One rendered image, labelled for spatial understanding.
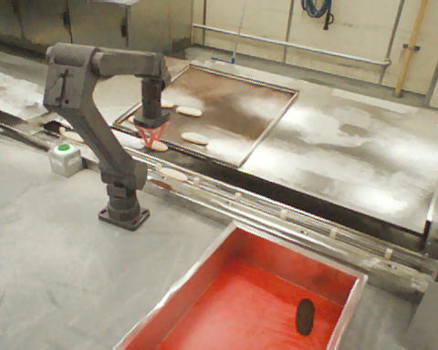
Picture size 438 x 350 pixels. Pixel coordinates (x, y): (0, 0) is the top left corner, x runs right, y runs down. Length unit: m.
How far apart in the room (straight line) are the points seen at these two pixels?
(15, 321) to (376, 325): 0.76
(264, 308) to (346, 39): 4.09
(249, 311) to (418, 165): 0.72
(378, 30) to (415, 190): 3.54
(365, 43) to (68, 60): 4.17
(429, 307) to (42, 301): 0.78
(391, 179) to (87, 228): 0.87
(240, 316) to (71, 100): 0.55
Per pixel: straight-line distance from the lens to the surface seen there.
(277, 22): 5.04
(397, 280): 1.06
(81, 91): 0.79
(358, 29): 4.78
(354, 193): 1.24
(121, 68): 0.97
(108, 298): 0.98
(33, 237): 1.17
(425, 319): 0.93
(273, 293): 0.99
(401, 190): 1.29
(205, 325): 0.92
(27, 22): 5.00
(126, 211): 1.13
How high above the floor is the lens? 1.55
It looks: 33 degrees down
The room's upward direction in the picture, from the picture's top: 4 degrees clockwise
